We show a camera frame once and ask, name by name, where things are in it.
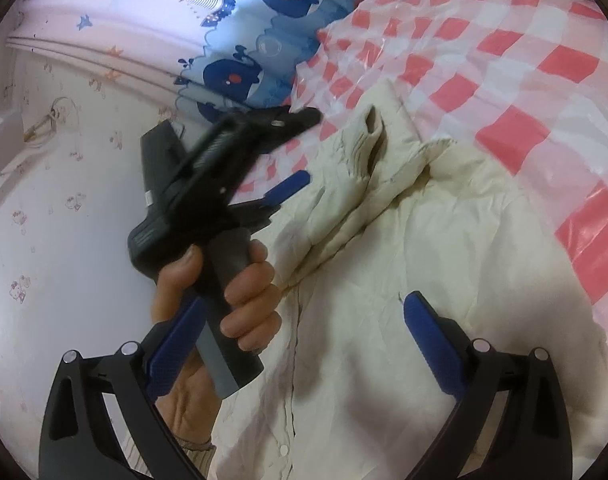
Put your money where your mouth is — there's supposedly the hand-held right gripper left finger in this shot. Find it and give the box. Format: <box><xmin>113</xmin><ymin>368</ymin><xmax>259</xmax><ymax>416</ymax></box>
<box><xmin>38</xmin><ymin>295</ymin><xmax>207</xmax><ymax>480</ymax></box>

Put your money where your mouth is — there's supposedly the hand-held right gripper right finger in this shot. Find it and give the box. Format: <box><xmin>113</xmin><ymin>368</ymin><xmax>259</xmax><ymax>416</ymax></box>
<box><xmin>403</xmin><ymin>290</ymin><xmax>570</xmax><ymax>480</ymax></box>

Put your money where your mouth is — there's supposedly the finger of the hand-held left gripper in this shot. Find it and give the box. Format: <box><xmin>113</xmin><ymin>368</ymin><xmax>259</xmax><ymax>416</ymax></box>
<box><xmin>229</xmin><ymin>170</ymin><xmax>312</xmax><ymax>227</ymax></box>
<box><xmin>251</xmin><ymin>106</ymin><xmax>323</xmax><ymax>153</ymax></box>

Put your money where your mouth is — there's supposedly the cream padded jacket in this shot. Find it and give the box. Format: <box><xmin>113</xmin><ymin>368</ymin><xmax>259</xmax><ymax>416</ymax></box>
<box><xmin>204</xmin><ymin>82</ymin><xmax>608</xmax><ymax>480</ymax></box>

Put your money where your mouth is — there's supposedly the person's left forearm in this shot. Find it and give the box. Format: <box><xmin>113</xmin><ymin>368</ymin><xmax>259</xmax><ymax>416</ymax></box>
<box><xmin>171</xmin><ymin>434</ymin><xmax>219</xmax><ymax>480</ymax></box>

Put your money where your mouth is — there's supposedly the person's left hand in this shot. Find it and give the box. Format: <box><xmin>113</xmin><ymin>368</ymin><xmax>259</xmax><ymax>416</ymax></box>
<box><xmin>150</xmin><ymin>240</ymin><xmax>283</xmax><ymax>447</ymax></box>

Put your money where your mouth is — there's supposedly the whale print curtain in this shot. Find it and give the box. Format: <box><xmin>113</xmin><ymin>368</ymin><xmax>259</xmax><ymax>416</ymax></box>
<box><xmin>6</xmin><ymin>0</ymin><xmax>409</xmax><ymax>126</ymax></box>

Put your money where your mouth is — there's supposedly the red white checkered bed cover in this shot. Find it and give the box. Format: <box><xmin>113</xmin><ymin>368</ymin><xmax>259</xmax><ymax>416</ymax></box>
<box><xmin>236</xmin><ymin>0</ymin><xmax>608</xmax><ymax>306</ymax></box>

